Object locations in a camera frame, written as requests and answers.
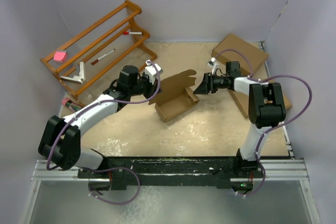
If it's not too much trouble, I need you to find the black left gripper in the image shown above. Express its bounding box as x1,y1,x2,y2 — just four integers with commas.
129,72,162,101

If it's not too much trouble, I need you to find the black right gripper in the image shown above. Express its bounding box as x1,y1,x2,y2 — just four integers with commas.
193,72,229,94

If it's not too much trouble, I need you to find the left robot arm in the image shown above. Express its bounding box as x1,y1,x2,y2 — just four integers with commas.
38,60,163,178

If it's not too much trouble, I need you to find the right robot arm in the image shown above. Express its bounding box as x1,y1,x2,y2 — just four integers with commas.
194,58,286,177

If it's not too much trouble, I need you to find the medium folded cardboard box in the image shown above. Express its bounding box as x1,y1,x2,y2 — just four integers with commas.
228,90,249,118

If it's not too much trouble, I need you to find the large folded cardboard box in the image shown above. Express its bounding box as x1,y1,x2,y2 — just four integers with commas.
211,34,268,76

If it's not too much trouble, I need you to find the brown capped white marker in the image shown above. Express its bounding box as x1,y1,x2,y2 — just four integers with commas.
90,48,115,66

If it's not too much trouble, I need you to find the red capped white marker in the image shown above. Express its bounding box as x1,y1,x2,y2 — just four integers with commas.
123,31,142,35

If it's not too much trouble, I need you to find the orange wooden rack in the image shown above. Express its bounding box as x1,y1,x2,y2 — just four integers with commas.
40,0,157,105

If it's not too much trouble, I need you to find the pink capped green can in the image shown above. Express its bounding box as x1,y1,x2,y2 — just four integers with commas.
61,98,82,116

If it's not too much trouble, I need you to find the pink eraser block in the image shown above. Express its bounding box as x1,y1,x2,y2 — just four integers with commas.
53,50,68,63

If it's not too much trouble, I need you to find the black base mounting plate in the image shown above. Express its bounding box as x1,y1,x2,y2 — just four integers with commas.
78,156,265,190

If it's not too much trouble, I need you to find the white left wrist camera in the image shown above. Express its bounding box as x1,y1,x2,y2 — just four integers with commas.
144,60,163,84

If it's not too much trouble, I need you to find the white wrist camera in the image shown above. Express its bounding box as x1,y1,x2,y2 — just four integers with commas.
207,57,219,75
144,60,163,84

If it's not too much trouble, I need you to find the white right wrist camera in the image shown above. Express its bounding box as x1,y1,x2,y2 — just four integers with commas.
207,57,219,75

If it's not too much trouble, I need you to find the white angled bracket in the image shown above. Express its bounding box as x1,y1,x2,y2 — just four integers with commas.
60,61,86,84

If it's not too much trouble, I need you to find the aluminium frame rail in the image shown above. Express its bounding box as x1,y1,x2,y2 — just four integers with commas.
32,159,309,181

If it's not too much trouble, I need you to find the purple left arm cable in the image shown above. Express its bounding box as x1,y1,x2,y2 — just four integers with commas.
46,60,161,205

